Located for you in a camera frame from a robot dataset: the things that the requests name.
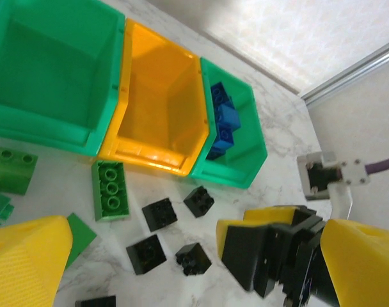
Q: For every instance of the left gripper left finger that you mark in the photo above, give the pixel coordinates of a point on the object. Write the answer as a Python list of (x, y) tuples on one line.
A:
[(25, 262)]

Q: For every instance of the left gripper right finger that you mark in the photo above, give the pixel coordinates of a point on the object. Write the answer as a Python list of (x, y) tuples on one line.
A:
[(364, 265)]

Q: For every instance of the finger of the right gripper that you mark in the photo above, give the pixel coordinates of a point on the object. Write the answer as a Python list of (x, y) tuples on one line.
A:
[(242, 252), (268, 214)]

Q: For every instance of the black lego brick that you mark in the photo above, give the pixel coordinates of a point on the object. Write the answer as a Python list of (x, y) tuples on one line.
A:
[(160, 215), (193, 259), (146, 254), (95, 301), (198, 201)]

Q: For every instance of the blue lego brick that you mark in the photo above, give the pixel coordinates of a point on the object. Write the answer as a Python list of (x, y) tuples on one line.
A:
[(219, 94), (229, 116), (223, 137)]

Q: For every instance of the square green lego brick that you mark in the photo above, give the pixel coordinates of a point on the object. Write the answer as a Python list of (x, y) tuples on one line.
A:
[(12, 169)]

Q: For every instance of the long green lego brick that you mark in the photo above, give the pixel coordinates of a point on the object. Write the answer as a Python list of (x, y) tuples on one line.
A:
[(111, 192)]

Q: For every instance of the narrow green plastic bin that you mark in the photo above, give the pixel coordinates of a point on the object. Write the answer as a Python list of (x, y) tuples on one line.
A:
[(245, 137)]

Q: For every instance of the yellow plastic bin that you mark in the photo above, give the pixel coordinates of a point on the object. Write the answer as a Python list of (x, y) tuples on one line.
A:
[(159, 105)]

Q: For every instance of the large green plastic bin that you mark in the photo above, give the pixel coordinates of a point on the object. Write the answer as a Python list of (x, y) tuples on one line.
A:
[(47, 73)]

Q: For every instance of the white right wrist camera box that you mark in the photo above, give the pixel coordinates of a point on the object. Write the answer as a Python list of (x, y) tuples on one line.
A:
[(322, 176)]

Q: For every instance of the aluminium frame post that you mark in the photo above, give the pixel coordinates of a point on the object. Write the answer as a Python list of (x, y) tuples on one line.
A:
[(351, 76)]

